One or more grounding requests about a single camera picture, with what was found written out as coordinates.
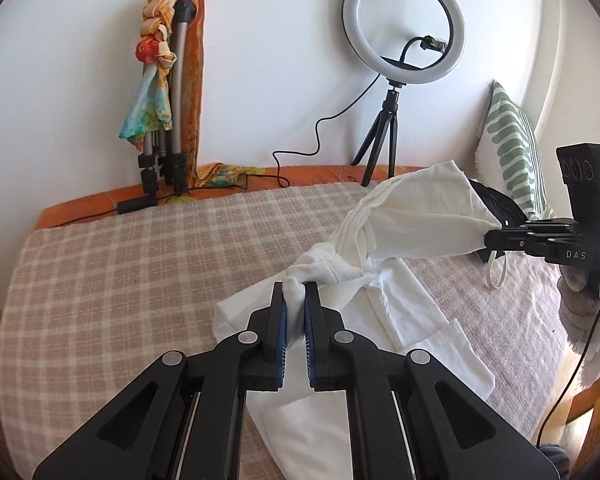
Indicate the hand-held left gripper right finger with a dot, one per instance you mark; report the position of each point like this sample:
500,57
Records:
309,330

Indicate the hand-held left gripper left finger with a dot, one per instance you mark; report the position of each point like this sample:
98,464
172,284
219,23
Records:
281,330

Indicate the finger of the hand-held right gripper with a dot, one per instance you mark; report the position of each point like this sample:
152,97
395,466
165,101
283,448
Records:
525,237

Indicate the white t-shirt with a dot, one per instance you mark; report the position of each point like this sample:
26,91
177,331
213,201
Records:
410,220

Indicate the person's right hand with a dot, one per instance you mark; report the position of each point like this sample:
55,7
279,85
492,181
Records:
580,305

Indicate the black folded cloth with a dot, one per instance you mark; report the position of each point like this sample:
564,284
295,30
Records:
500,202

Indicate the green striped pillow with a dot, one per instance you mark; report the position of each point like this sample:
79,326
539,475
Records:
512,145

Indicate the beige checked blanket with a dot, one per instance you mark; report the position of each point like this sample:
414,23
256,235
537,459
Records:
130,280

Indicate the black mini tripod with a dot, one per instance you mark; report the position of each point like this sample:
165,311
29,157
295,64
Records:
387,130

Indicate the black power adapter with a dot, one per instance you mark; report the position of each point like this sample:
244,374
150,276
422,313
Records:
137,205

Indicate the black gooseneck phone holder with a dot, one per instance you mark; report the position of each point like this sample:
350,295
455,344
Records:
417,42

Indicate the orange patterned cloth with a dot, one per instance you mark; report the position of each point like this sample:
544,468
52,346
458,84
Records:
196,85

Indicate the folded silver tripod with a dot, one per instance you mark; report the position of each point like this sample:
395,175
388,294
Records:
177,85

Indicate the colourful knotted scarf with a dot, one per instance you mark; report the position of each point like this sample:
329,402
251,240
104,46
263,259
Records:
152,95

